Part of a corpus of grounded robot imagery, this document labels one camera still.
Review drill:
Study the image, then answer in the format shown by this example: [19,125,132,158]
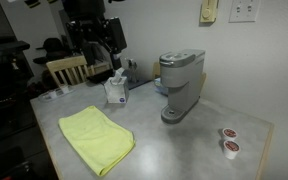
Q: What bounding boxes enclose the white light switch plate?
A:
[228,0,261,24]

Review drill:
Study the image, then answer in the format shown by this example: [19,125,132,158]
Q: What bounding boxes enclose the light wooden chair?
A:
[45,55,97,88]

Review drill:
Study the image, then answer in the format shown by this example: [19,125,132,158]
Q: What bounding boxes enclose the yellow microfiber towel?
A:
[57,105,137,177]

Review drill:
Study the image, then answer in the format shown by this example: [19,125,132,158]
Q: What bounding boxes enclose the black cap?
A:
[35,37,67,54]

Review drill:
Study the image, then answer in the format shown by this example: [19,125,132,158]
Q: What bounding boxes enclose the white coffee pod red lid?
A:
[221,127,239,141]
[222,139,242,160]

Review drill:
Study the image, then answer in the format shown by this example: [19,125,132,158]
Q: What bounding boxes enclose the beige wall thermostat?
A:
[199,0,219,24]

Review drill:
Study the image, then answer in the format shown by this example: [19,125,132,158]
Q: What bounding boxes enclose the dark grey cloth mat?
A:
[100,77,152,91]

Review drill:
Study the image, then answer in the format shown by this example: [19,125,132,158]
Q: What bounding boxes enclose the grey tissue box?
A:
[103,67,130,104]

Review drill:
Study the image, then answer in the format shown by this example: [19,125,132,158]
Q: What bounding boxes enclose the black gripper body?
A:
[67,17,113,66]

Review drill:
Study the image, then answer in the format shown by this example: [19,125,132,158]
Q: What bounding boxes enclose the black monitor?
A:
[61,0,106,21]

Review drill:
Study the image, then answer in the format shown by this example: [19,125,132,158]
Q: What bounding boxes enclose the grey pod coffee machine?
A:
[159,48,207,125]

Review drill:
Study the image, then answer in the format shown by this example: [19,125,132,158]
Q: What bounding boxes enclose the black shelf unit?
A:
[0,35,38,141]

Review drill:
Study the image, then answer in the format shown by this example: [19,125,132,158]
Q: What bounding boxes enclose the clear plastic tray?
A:
[37,84,75,102]

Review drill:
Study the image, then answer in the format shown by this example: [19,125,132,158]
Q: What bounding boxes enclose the small white cup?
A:
[59,83,71,95]

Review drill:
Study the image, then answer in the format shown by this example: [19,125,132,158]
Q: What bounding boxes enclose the blue plastic container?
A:
[153,77,168,97]

